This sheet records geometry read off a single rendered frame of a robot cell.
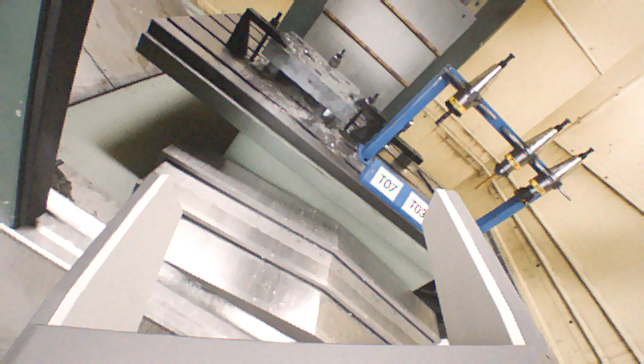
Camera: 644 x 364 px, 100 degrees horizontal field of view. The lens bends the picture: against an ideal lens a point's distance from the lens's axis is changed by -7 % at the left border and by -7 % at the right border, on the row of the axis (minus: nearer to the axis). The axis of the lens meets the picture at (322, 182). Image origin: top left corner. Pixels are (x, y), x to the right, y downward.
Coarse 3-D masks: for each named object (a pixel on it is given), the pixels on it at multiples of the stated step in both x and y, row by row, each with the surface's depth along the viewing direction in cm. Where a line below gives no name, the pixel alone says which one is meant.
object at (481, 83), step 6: (492, 66) 63; (498, 66) 62; (486, 72) 64; (492, 72) 63; (498, 72) 63; (474, 78) 65; (480, 78) 64; (486, 78) 64; (492, 78) 63; (474, 84) 65; (480, 84) 64; (486, 84) 64; (480, 90) 65; (486, 90) 65
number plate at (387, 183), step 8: (376, 176) 73; (384, 176) 74; (392, 176) 74; (376, 184) 73; (384, 184) 74; (392, 184) 74; (400, 184) 75; (384, 192) 74; (392, 192) 74; (392, 200) 74
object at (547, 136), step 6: (546, 132) 68; (552, 132) 67; (534, 138) 70; (540, 138) 69; (546, 138) 68; (552, 138) 68; (528, 144) 70; (534, 144) 69; (540, 144) 69; (546, 144) 69; (534, 150) 69; (540, 150) 69
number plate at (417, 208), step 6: (408, 198) 76; (414, 198) 76; (408, 204) 76; (414, 204) 76; (420, 204) 77; (426, 204) 77; (408, 210) 76; (414, 210) 76; (420, 210) 77; (426, 210) 77; (414, 216) 76; (420, 216) 77; (420, 222) 77
